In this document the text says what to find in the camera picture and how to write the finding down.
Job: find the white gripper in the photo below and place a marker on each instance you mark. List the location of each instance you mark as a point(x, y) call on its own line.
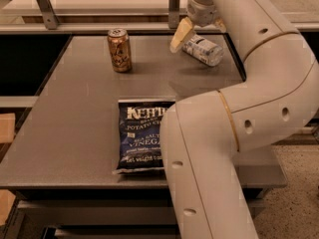
point(203, 14)

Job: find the clear plastic water bottle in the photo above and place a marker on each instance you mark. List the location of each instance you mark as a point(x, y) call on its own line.
point(204, 50)

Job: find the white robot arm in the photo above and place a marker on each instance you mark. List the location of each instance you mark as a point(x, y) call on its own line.
point(200, 135)

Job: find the blue Kettle chip bag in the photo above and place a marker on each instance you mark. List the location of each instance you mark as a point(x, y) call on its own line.
point(139, 129)

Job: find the gold soda can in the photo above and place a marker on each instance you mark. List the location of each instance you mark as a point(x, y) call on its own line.
point(120, 50)

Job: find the cardboard box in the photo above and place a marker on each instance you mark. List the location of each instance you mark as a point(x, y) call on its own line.
point(7, 128)

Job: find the grey drawer front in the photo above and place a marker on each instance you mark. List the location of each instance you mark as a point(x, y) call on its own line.
point(58, 213)

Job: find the middle metal bracket post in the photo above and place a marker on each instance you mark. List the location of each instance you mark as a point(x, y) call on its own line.
point(173, 13)

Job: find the metal bracket post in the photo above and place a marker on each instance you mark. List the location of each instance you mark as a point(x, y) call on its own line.
point(49, 18)
point(173, 13)

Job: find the left metal bracket post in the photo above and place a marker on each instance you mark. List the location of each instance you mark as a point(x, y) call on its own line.
point(49, 18)

